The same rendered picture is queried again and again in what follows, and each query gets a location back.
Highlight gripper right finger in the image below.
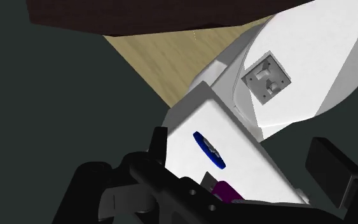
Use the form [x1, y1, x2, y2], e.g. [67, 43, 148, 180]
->
[305, 136, 358, 224]

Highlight dark brown wooden table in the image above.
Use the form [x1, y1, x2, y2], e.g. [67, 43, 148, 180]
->
[25, 0, 314, 38]

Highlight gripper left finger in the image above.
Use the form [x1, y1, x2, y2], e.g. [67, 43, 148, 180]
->
[52, 125, 220, 224]

